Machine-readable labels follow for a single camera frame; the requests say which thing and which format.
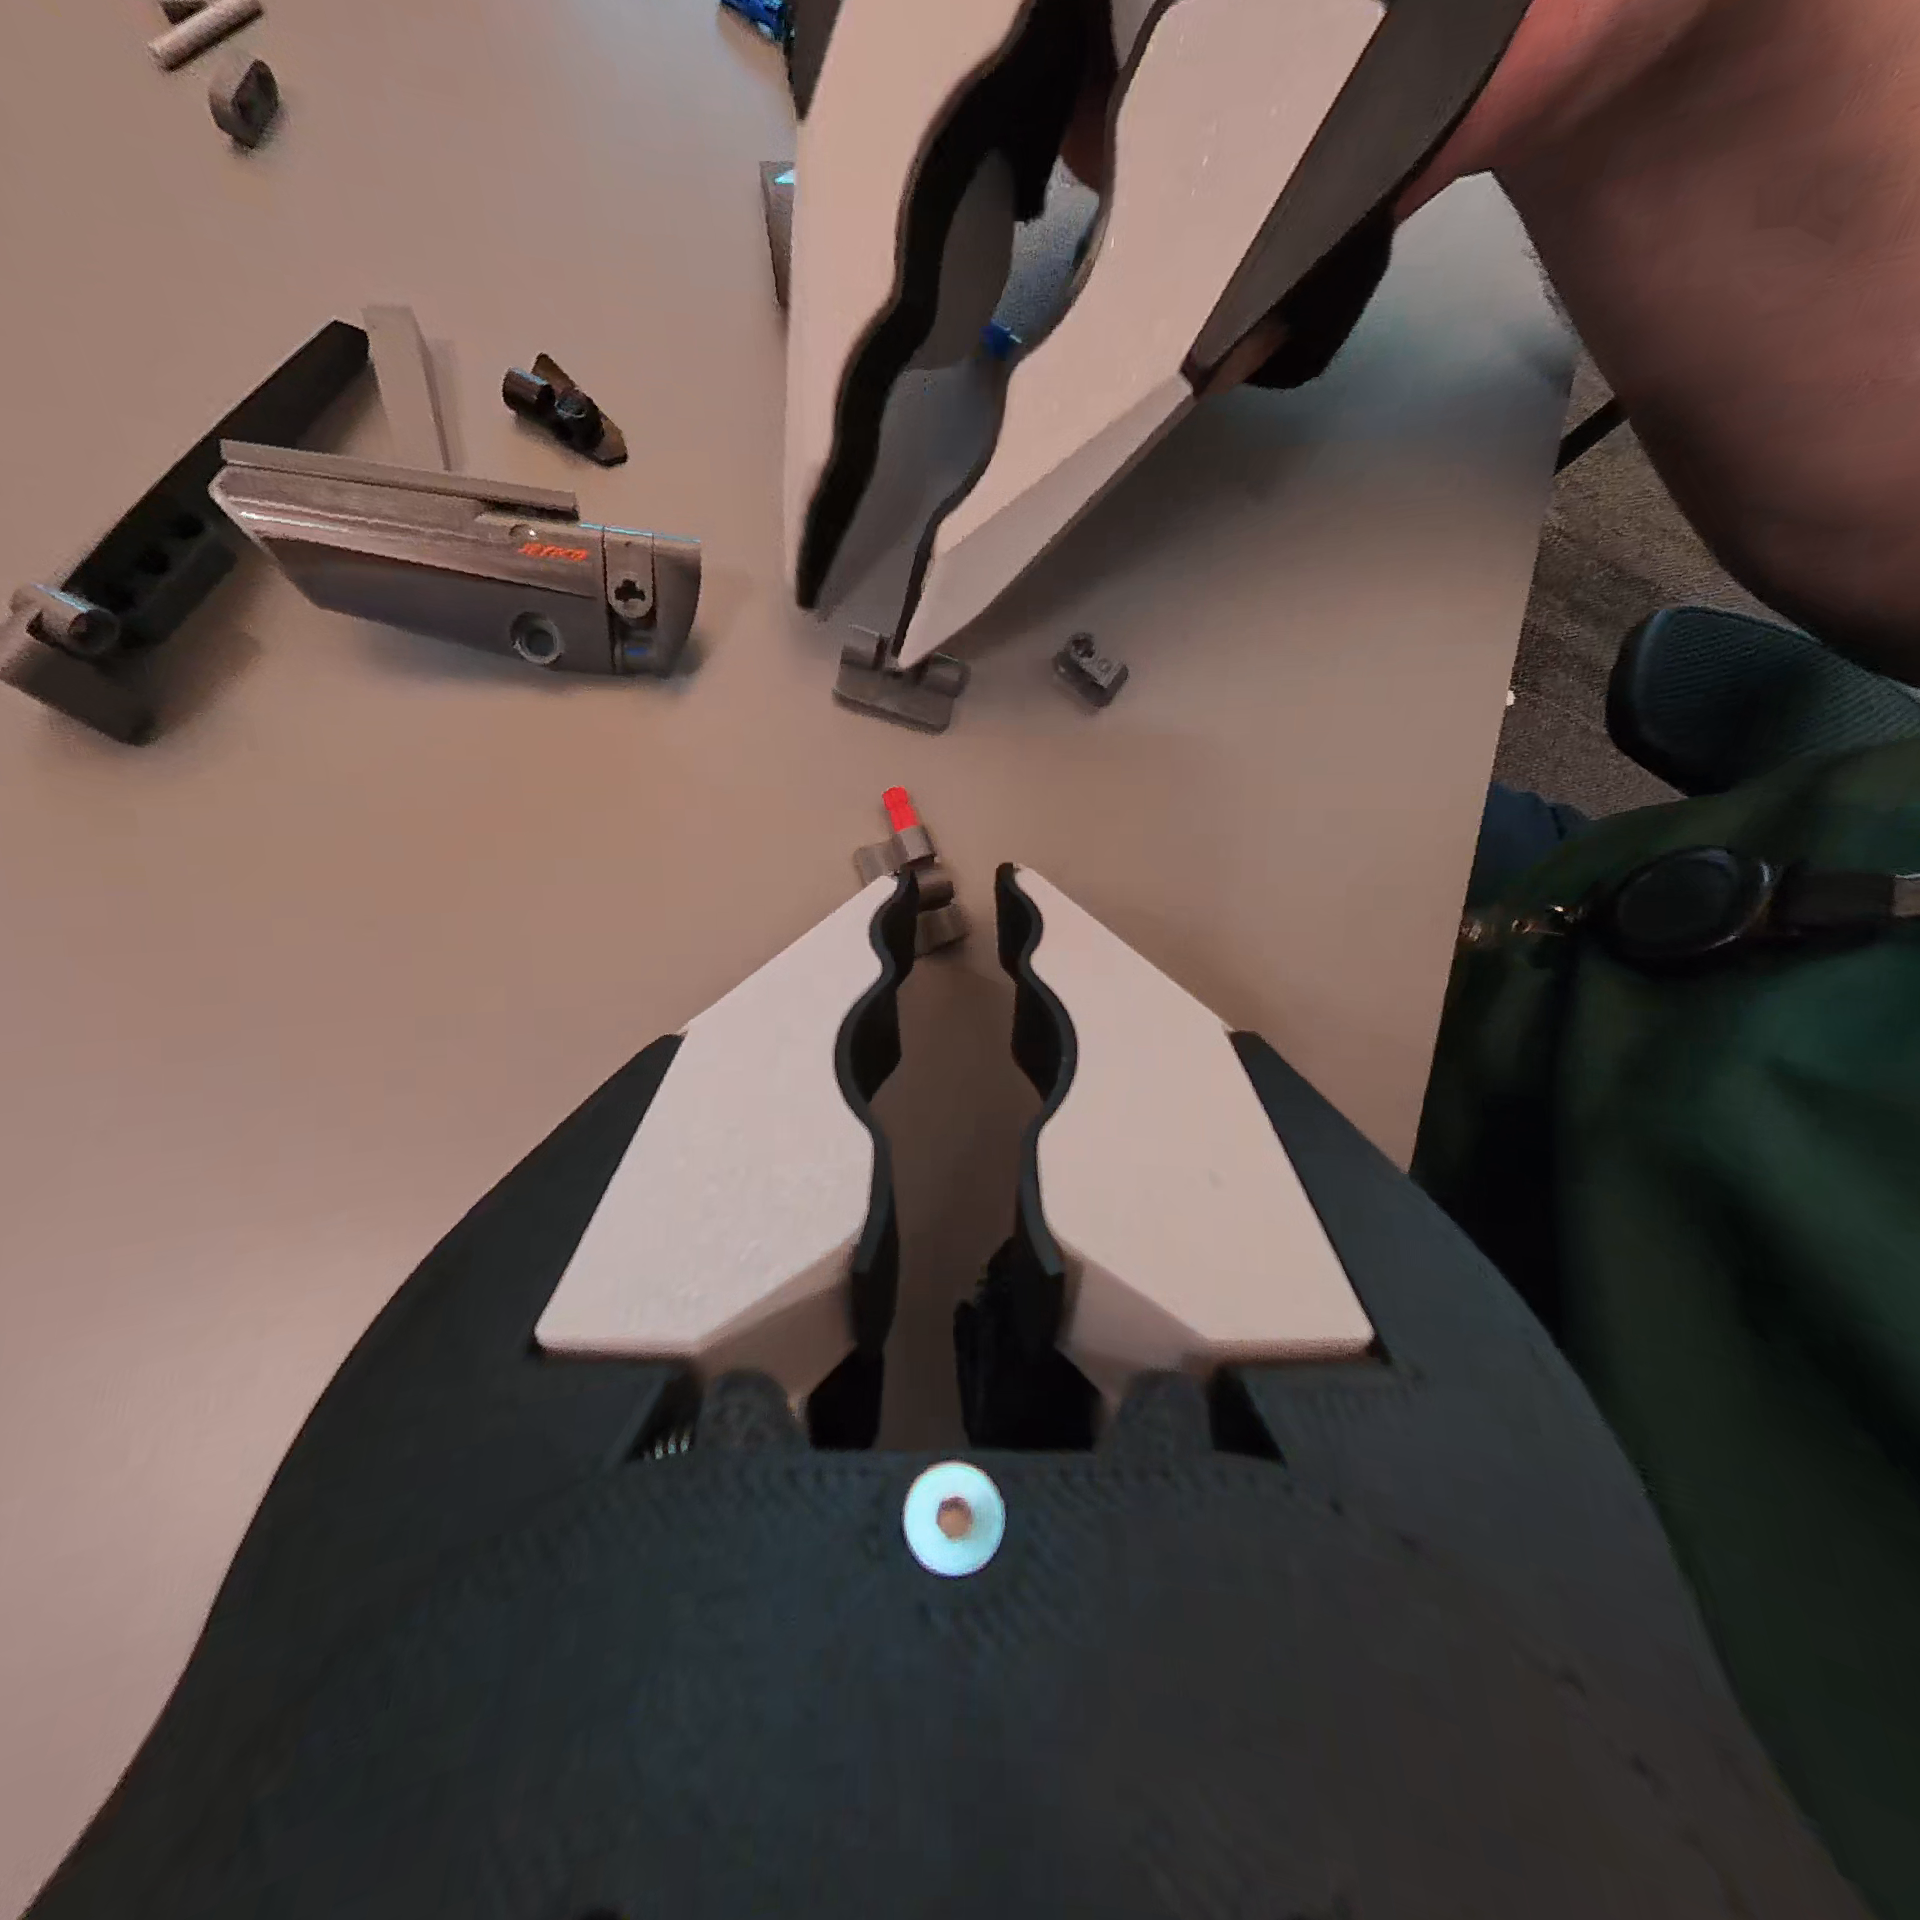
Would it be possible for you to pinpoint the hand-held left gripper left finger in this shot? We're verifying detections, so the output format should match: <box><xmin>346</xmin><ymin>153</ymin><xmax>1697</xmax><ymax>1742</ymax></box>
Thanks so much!
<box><xmin>531</xmin><ymin>870</ymin><xmax>921</xmax><ymax>1405</ymax></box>

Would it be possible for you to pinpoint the black lanyard badge reel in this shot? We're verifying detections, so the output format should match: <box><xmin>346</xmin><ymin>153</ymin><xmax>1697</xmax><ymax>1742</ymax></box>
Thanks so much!
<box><xmin>1457</xmin><ymin>844</ymin><xmax>1920</xmax><ymax>970</ymax></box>

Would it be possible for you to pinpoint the person's right forearm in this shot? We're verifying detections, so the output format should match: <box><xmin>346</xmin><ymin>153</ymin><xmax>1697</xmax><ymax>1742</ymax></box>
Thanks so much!
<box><xmin>1500</xmin><ymin>0</ymin><xmax>1920</xmax><ymax>685</ymax></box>

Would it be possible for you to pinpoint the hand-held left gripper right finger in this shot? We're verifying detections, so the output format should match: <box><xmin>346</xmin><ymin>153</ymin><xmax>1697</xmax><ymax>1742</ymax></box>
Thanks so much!
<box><xmin>994</xmin><ymin>863</ymin><xmax>1379</xmax><ymax>1393</ymax></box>

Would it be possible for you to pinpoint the black mesh office chair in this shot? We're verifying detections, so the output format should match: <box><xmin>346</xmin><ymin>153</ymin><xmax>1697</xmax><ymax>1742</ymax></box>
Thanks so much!
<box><xmin>1604</xmin><ymin>604</ymin><xmax>1884</xmax><ymax>801</ymax></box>

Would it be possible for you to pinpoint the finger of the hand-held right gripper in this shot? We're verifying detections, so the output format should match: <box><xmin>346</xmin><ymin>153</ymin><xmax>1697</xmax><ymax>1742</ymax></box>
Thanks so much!
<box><xmin>782</xmin><ymin>0</ymin><xmax>1119</xmax><ymax>620</ymax></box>
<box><xmin>883</xmin><ymin>0</ymin><xmax>1389</xmax><ymax>667</ymax></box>

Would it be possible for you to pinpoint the grey lego panel assembly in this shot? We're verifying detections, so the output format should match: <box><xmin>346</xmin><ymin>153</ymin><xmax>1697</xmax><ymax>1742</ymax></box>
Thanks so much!
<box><xmin>206</xmin><ymin>438</ymin><xmax>708</xmax><ymax>680</ymax></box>

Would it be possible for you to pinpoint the light grey lego axle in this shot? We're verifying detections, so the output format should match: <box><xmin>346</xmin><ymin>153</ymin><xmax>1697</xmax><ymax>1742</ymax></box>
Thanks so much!
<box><xmin>144</xmin><ymin>0</ymin><xmax>267</xmax><ymax>73</ymax></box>

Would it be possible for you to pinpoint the person's right hand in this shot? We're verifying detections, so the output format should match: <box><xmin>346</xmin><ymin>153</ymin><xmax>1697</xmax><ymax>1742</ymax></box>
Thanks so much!
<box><xmin>1402</xmin><ymin>0</ymin><xmax>1712</xmax><ymax>217</ymax></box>

